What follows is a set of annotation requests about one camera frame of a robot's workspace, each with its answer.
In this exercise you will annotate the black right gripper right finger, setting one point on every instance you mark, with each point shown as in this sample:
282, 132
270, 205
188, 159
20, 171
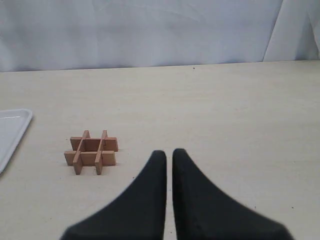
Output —
204, 212

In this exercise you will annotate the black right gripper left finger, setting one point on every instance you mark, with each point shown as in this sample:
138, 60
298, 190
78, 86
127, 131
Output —
138, 213

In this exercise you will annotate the white rectangular plastic tray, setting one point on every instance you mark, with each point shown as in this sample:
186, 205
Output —
13, 125

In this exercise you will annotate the white backdrop curtain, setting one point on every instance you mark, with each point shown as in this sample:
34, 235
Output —
92, 34

